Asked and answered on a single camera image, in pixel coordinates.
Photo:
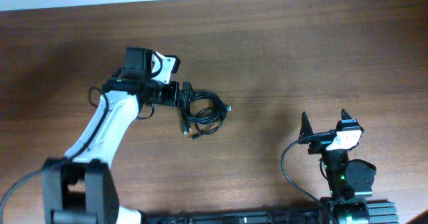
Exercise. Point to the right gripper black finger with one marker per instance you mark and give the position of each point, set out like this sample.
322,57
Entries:
345,115
306,131

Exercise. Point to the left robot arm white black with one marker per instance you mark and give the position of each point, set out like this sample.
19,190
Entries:
79,188

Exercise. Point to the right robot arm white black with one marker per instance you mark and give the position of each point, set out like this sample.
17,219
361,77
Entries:
350,181

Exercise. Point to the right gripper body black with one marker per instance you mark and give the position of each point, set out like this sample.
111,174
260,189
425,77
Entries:
320,144

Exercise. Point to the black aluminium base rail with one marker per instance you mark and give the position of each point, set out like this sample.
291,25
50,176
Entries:
267,215

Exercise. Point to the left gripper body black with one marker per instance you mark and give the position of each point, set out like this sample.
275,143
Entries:
166,95

